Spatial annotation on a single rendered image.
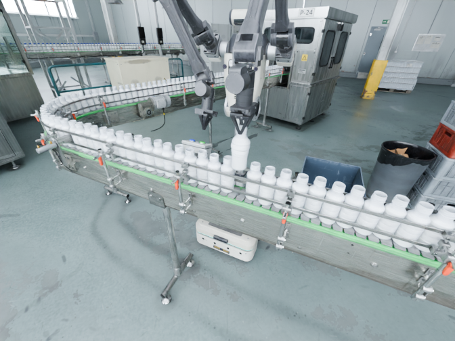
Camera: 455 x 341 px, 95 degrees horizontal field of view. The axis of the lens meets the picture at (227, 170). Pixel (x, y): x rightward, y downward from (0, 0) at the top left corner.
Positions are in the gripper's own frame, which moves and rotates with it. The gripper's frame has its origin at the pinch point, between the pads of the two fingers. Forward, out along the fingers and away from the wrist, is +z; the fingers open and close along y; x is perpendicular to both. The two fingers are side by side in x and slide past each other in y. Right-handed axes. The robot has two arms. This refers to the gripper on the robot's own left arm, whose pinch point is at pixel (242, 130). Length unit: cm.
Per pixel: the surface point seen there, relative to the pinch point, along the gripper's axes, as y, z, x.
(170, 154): -0.9, 17.3, 33.2
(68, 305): -45, 130, 102
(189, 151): -0.9, 13.5, 22.5
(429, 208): -1, 13, -60
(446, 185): 175, 89, -157
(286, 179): -0.5, 15.4, -18.8
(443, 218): 0, 15, -65
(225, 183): -1.6, 23.8, 5.1
